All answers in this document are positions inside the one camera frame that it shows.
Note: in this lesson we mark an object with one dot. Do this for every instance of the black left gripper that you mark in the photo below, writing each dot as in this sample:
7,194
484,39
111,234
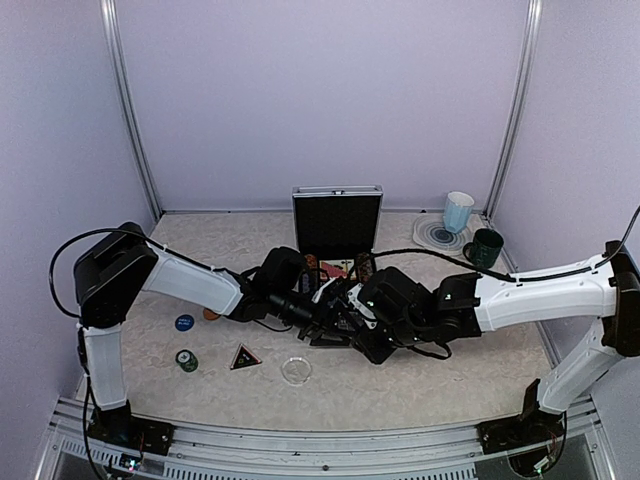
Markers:
316,330

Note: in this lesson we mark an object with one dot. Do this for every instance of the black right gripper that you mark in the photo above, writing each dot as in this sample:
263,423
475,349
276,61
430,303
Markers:
368,348

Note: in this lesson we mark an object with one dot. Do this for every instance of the red playing card deck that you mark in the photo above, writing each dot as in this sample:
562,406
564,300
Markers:
330,269

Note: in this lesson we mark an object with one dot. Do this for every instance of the aluminium poker case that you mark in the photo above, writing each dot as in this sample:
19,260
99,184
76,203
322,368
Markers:
334,223

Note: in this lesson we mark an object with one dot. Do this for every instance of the green chip stack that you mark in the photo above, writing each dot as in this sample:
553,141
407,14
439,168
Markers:
187,361

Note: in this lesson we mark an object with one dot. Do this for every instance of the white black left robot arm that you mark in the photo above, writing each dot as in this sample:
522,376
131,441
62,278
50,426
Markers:
109,277

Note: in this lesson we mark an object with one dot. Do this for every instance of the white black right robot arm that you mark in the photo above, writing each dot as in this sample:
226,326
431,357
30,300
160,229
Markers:
604,287

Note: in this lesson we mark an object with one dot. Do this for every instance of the clear round plastic lid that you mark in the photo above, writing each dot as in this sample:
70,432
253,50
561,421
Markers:
296,371

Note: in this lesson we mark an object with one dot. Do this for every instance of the left poker chip row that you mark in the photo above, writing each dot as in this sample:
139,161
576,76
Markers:
309,280

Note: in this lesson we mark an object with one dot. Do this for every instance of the poker chip row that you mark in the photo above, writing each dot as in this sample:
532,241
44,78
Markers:
309,280
365,267

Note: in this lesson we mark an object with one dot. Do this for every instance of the right poker chip row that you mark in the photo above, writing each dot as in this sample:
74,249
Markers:
365,267

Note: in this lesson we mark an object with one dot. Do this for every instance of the black triangular dealer button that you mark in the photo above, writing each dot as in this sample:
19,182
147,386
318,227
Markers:
244,358

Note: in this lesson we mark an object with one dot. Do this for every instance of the white swirl plate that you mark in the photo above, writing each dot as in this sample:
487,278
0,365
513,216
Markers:
429,232

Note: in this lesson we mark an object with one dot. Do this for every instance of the dark green mug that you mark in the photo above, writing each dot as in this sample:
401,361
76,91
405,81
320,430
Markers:
484,249

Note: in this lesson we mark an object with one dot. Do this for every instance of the orange round button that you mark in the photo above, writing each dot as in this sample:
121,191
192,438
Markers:
210,315

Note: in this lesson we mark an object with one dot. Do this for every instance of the light blue ribbed cup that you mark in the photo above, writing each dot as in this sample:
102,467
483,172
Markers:
457,211

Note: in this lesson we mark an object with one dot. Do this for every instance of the blue small blind button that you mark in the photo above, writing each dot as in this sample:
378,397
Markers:
184,322

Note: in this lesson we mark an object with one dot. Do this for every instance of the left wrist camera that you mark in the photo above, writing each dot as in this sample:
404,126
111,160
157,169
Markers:
318,294

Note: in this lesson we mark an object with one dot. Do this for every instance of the front aluminium rail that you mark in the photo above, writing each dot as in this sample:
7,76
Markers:
200,452

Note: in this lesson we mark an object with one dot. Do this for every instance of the right aluminium frame post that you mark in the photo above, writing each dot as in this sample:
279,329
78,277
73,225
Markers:
523,76

